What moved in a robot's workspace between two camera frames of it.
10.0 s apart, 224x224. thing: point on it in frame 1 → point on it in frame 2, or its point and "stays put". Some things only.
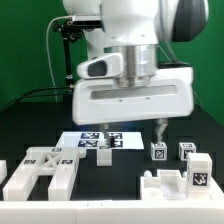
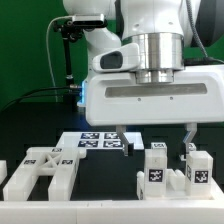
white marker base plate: [120, 140] stays put
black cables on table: [31, 95] stays put
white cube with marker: [104, 157] → [155, 173]
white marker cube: [199, 175] stays put
